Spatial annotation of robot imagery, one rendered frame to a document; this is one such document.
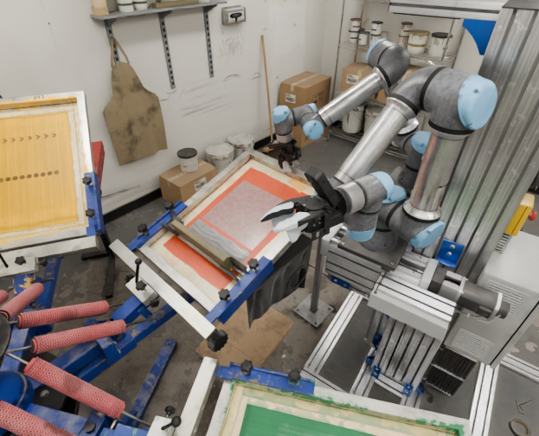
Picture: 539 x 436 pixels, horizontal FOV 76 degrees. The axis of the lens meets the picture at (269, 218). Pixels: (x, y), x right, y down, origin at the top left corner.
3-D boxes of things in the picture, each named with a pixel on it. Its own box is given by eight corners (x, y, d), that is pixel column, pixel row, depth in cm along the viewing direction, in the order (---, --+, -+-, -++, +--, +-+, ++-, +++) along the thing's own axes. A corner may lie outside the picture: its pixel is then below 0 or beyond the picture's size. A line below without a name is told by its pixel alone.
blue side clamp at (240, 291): (266, 262, 145) (262, 253, 140) (274, 268, 142) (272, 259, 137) (214, 317, 133) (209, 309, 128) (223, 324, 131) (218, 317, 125)
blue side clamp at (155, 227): (185, 208, 174) (180, 200, 169) (191, 213, 172) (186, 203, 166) (138, 249, 163) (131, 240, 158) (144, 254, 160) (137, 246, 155)
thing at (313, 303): (311, 293, 271) (322, 193, 211) (334, 309, 259) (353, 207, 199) (292, 310, 258) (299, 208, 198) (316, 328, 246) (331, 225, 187)
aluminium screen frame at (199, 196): (250, 152, 192) (249, 147, 189) (339, 193, 161) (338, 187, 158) (137, 250, 161) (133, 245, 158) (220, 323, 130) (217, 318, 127)
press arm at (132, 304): (151, 288, 141) (145, 282, 137) (159, 296, 138) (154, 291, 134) (117, 321, 135) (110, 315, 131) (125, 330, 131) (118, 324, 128)
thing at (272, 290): (296, 275, 202) (298, 234, 182) (307, 283, 198) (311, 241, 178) (239, 325, 176) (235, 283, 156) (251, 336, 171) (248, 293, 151)
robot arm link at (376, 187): (392, 205, 91) (400, 177, 86) (362, 218, 87) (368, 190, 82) (371, 190, 97) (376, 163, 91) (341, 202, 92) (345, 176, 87)
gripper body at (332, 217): (311, 242, 80) (349, 225, 85) (311, 210, 75) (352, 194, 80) (291, 227, 85) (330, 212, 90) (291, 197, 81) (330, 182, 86)
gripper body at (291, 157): (291, 167, 162) (288, 146, 153) (278, 161, 167) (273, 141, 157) (302, 157, 165) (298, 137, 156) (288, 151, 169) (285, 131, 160)
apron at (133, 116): (165, 146, 351) (142, 30, 285) (170, 148, 347) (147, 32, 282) (118, 165, 320) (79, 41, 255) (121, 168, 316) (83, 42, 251)
